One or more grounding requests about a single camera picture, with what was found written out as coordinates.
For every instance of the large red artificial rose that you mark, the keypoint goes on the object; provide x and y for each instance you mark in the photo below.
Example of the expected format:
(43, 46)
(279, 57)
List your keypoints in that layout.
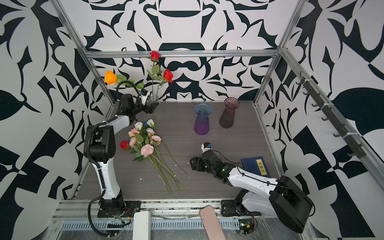
(166, 77)

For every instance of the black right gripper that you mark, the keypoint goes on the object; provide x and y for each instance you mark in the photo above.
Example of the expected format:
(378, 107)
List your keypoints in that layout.
(200, 160)

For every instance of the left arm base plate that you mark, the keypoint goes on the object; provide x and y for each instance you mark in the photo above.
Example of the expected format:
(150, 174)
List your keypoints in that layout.
(108, 209)

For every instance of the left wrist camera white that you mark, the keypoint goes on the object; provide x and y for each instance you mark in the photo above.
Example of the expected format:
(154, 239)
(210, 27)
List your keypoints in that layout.
(144, 95)

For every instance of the pink phone-like device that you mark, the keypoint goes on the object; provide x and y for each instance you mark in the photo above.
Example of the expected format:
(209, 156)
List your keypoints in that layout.
(211, 224)

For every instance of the white phone-like device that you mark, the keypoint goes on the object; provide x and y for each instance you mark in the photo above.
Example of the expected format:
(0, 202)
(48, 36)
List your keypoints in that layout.
(142, 226)

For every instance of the blue book yellow label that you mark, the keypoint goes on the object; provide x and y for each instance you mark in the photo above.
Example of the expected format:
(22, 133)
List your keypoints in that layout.
(256, 165)

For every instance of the small red artificial rose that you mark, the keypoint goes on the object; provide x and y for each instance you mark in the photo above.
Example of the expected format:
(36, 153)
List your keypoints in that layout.
(155, 70)

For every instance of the orange artificial rose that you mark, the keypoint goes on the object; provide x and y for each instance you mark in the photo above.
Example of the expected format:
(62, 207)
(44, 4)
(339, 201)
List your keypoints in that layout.
(121, 80)

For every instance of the small circuit board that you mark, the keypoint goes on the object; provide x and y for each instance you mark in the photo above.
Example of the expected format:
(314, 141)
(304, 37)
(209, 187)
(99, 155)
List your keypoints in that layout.
(247, 226)

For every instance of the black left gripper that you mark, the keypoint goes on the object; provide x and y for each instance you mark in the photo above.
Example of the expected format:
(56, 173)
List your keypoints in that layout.
(146, 109)

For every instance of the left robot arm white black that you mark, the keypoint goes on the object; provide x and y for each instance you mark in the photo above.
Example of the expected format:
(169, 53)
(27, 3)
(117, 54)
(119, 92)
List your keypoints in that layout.
(100, 149)

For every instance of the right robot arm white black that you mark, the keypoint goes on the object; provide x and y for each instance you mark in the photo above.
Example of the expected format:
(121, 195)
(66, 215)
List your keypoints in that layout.
(280, 197)

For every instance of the purple blue glass vase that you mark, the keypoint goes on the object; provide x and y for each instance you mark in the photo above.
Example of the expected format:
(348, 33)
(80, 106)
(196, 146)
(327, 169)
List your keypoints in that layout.
(202, 124)

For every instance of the grey hook rack rail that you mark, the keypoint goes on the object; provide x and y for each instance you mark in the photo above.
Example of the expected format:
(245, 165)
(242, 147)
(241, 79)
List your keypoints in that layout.
(333, 115)

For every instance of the bunch of artificial flowers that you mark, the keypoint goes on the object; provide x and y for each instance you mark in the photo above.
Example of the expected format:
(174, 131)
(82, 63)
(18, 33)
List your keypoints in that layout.
(144, 143)

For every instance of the dark maroon glass vase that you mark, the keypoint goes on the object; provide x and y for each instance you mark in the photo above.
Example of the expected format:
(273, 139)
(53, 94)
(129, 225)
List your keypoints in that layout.
(227, 118)

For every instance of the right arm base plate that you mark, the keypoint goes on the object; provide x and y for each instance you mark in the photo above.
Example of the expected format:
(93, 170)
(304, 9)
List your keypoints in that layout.
(233, 208)

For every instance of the clear glass vase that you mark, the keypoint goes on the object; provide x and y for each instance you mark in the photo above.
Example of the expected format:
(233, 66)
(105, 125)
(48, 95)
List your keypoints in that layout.
(153, 100)

